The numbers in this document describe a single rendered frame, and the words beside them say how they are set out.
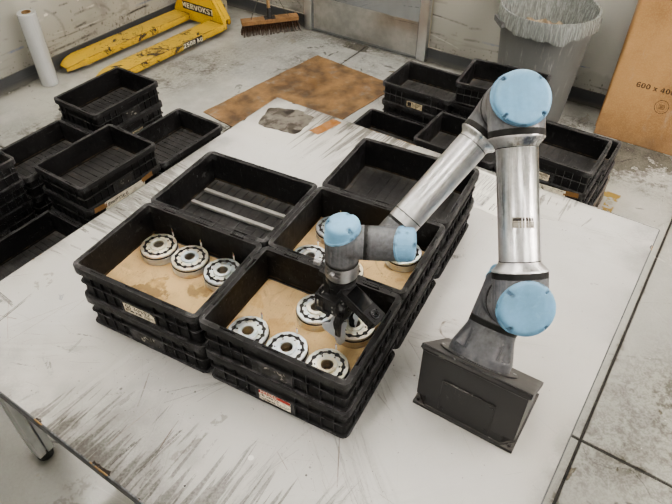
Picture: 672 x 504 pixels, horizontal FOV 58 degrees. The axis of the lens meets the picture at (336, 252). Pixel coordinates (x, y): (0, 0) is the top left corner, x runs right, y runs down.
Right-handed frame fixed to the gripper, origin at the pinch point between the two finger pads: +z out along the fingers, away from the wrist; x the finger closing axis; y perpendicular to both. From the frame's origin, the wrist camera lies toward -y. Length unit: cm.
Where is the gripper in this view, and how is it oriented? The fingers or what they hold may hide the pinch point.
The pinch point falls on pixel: (347, 335)
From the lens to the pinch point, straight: 150.8
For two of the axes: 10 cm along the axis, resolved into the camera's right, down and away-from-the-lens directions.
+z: 0.0, 7.4, 6.8
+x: -5.6, 5.6, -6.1
